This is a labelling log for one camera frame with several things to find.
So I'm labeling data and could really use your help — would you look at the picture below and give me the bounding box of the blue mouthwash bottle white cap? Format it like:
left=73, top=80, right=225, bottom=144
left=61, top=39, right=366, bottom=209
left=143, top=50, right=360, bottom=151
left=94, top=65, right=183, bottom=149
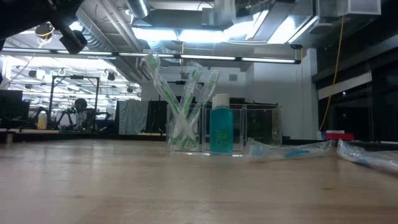
left=209, top=93, right=234, bottom=154

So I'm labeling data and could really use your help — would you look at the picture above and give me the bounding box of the clear acrylic organizer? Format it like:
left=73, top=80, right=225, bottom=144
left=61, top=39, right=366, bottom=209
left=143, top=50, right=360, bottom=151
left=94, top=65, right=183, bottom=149
left=166, top=103, right=283, bottom=156

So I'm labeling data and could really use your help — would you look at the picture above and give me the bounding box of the blue toothbrush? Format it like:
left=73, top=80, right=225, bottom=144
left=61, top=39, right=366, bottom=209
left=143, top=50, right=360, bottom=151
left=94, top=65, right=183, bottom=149
left=247, top=138, right=336, bottom=161
left=336, top=139, right=398, bottom=174

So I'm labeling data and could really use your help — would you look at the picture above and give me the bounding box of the long LED light bar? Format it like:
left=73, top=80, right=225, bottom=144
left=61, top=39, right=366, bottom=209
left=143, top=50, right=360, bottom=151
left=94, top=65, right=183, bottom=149
left=0, top=46, right=302, bottom=65

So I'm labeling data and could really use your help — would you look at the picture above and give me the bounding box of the grey cloth cover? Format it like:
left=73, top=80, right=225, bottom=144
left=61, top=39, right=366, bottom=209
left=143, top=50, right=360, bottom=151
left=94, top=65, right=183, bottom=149
left=115, top=99, right=150, bottom=136

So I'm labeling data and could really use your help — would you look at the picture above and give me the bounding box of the person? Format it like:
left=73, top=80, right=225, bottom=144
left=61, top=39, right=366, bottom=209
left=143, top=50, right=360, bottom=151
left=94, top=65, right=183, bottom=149
left=72, top=98, right=95, bottom=131

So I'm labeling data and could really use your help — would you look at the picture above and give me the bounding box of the red box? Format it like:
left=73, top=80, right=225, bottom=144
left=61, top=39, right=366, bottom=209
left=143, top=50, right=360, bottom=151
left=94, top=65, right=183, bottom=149
left=324, top=132, right=355, bottom=141

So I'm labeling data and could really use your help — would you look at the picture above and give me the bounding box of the black round ceiling device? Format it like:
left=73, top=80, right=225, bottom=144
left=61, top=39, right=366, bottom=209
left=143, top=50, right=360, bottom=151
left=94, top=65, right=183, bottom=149
left=34, top=22, right=57, bottom=40

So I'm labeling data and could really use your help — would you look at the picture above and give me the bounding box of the black monitor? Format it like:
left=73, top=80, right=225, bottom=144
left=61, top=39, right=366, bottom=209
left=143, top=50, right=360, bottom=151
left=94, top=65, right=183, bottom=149
left=0, top=90, right=31, bottom=129

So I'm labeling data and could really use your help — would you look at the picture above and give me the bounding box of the hanging yellow cable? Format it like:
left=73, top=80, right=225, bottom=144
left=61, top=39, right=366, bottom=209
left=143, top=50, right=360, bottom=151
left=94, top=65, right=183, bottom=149
left=318, top=14, right=346, bottom=132

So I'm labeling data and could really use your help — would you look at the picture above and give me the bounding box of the black aluminium table frame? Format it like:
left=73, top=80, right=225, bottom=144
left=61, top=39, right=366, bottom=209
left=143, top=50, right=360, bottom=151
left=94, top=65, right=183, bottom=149
left=0, top=129, right=398, bottom=147

